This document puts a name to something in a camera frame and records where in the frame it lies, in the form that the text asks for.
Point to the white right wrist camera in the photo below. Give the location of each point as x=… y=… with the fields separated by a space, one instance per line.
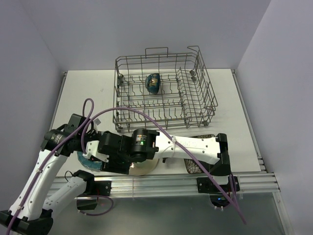
x=92 y=151

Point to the blue patterned bowl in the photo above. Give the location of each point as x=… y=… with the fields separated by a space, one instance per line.
x=152 y=83

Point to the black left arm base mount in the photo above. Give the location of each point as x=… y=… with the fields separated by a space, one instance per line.
x=97 y=195

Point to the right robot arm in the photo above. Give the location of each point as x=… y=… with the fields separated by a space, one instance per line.
x=139 y=154

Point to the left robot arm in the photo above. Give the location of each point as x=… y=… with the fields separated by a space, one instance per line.
x=33 y=212

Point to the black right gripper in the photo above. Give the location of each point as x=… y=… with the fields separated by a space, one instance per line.
x=112 y=167

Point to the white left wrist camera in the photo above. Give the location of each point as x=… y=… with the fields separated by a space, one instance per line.
x=96 y=122

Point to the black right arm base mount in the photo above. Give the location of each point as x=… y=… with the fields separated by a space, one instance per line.
x=217 y=199

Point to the black floral square plate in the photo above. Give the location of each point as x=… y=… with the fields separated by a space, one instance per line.
x=191 y=166

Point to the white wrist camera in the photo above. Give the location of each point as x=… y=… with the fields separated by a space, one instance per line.
x=96 y=122
x=92 y=151

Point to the green cream round plate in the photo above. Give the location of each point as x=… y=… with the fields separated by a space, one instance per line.
x=143 y=168

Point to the grey wire dish rack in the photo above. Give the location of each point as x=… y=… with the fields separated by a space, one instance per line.
x=186 y=97

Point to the teal scalloped plate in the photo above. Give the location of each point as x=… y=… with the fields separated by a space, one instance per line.
x=91 y=165

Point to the aluminium table edge rail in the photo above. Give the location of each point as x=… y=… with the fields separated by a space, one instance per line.
x=171 y=179

